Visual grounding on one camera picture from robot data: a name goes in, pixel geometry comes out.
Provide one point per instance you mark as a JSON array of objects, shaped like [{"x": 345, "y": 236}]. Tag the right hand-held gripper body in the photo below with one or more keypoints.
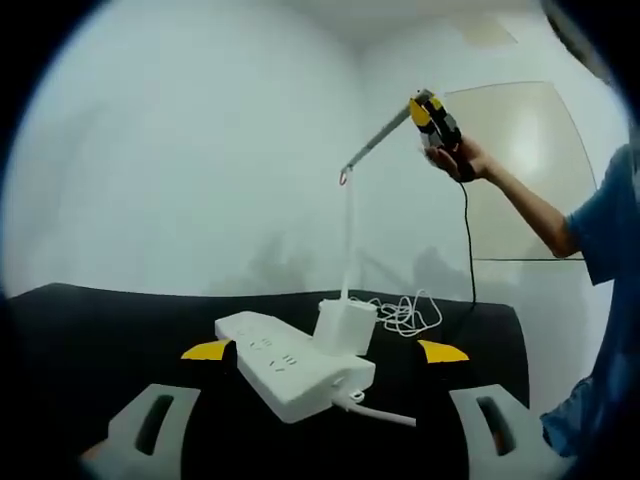
[{"x": 462, "y": 162}]

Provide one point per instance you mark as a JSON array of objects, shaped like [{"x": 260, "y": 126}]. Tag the white desk lamp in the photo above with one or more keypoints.
[{"x": 350, "y": 240}]

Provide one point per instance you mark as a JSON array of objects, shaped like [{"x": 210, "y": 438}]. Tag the white power strip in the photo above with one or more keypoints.
[{"x": 295, "y": 380}]

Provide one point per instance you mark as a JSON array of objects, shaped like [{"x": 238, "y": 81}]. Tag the white lamp plug adapter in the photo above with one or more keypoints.
[{"x": 345, "y": 327}]

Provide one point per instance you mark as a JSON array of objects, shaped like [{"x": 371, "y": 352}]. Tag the person's right hand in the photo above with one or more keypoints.
[{"x": 480, "y": 162}]

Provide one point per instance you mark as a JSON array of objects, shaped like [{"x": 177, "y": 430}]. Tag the person in blue shirt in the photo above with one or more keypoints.
[{"x": 610, "y": 300}]

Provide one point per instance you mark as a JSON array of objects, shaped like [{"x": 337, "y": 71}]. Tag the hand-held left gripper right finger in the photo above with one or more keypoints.
[{"x": 515, "y": 420}]

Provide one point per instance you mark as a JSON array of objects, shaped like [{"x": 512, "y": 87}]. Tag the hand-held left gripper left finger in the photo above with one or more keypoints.
[{"x": 135, "y": 430}]

